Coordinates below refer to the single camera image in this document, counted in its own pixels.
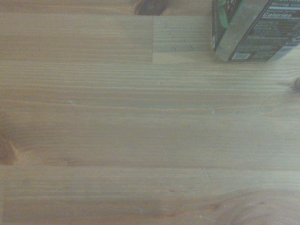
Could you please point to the black and silver food box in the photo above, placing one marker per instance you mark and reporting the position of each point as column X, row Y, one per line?
column 255, row 30

